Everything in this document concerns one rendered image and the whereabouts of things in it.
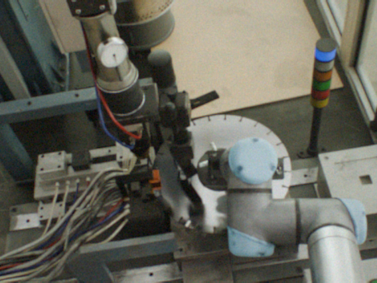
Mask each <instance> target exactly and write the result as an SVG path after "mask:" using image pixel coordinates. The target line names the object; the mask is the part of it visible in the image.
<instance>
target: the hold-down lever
mask: <svg viewBox="0 0 377 283"><path fill-rule="evenodd" d="M165 113H166V116H167V118H168V119H169V120H170V123H171V129H172V132H173V133H174V134H177V133H178V132H179V129H178V125H177V120H176V118H177V110H176V106H175V105H174V104H173V103H172V102H169V103H167V104H165Z"/></svg>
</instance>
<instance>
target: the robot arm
mask: <svg viewBox="0 0 377 283"><path fill-rule="evenodd" d="M204 154H208V172H206V173H205V174H206V181H207V182H208V184H206V185H205V187H215V186H227V190H228V225H227V229H228V244H229V249H230V251H231V253H232V254H234V255H236V256H247V257H258V256H270V255H272V254H273V250H274V247H275V244H307V249H308V255H309V266H310V271H311V281H312V283H366V279H365V276H364V271H363V267H362V262H361V259H360V253H359V250H358V244H362V243H364V241H365V239H366V229H367V224H366V212H365V208H364V206H363V204H362V203H361V202H360V201H359V200H356V199H341V198H338V197H334V198H332V199H273V189H272V180H282V179H284V166H283V158H281V157H277V153H276V151H275V149H274V147H273V146H272V145H271V144H270V143H269V142H268V141H266V140H264V139H262V138H257V137H251V138H244V139H241V140H239V141H237V142H236V143H235V144H234V145H233V146H231V147H229V148H228V149H227V150H208V151H206V152H205V153H204ZM210 154H216V156H213V155H211V156H210ZM211 181H213V182H211Z"/></svg>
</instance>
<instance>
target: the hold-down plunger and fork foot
mask: <svg viewBox="0 0 377 283"><path fill-rule="evenodd" d="M169 152H170V154H171V156H172V157H173V152H172V149H171V148H169ZM173 162H174V165H175V169H176V170H177V169H178V166H179V167H180V168H181V169H182V171H183V172H184V174H185V175H186V176H187V178H190V177H192V176H194V175H196V174H197V173H198V172H197V168H196V167H195V166H194V165H193V164H192V161H191V159H182V160H175V159H174V157H173Z"/></svg>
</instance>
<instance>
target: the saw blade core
mask: <svg viewBox="0 0 377 283"><path fill-rule="evenodd" d="M224 116H225V115H217V116H209V117H210V122H209V119H208V117H205V118H200V119H197V120H195V121H193V123H194V124H195V126H193V123H192V122H191V123H190V127H188V131H189V132H192V134H193V139H194V159H192V160H191V161H192V164H193V165H194V166H195V167H196V166H197V163H198V161H199V159H200V158H201V157H202V156H203V155H204V153H205V152H206V151H208V150H212V148H211V146H210V143H211V142H214V144H215V146H216V148H226V149H228V148H229V147H231V146H233V145H234V144H235V143H236V142H238V141H239V140H241V139H244V138H251V137H257V138H262V139H264V140H266V141H268V142H269V143H270V144H271V145H272V146H273V147H274V149H275V151H276V153H277V157H281V158H282V157H285V158H284V159H283V166H284V171H291V164H290V160H289V158H288V154H287V151H286V149H285V147H284V145H283V144H282V143H281V140H280V139H279V138H278V137H277V136H276V135H275V134H274V133H273V132H271V131H270V130H269V129H267V128H266V127H265V126H263V125H261V124H259V123H258V124H257V122H255V121H253V120H251V119H248V118H244V117H243V118H242V117H240V116H231V115H226V119H225V120H224ZM241 119H242V121H241V122H240V120H241ZM256 124H257V125H256ZM255 125H256V126H255ZM254 126H255V127H254ZM269 132H270V133H269ZM268 133H269V134H268ZM267 134H268V135H267ZM171 137H172V134H171V135H170V136H169V137H168V138H167V141H166V140H165V141H164V142H163V144H162V145H161V147H160V148H159V150H158V152H157V155H156V157H155V160H154V163H153V167H152V170H157V169H158V170H159V182H156V183H152V185H153V190H154V193H155V196H156V198H157V202H158V203H159V204H160V206H161V207H162V208H163V210H164V211H165V210H166V211H165V212H166V213H167V214H168V215H169V216H170V217H171V218H173V219H174V220H176V222H179V221H180V220H181V221H180V222H179V223H180V224H182V225H184V226H186V224H187V223H188V221H190V223H189V225H188V226H186V227H188V228H189V229H192V230H195V228H196V224H198V226H197V228H196V231H199V232H202V233H210V234H214V227H216V230H215V234H226V233H228V229H227V225H228V190H227V189H223V190H216V189H211V188H209V187H205V185H204V184H202V183H201V181H200V180H199V178H198V175H197V174H196V175H194V176H192V177H190V178H187V176H186V175H185V174H184V172H183V171H182V169H179V168H178V169H177V170H176V169H175V165H174V162H173V157H172V156H171V154H170V152H169V148H171V143H169V142H171ZM280 143H281V144H280ZM277 144H279V145H277ZM158 153H160V154H158ZM161 154H162V155H161ZM157 167H158V168H157ZM290 180H291V172H284V179H282V180H272V189H273V199H284V197H285V195H286V193H287V190H288V188H286V187H289V184H290ZM282 185H283V186H284V187H282ZM160 195H162V196H161V197H159V196H160ZM169 207H171V208H170V209H168V208H169ZM181 217H183V219H181Z"/></svg>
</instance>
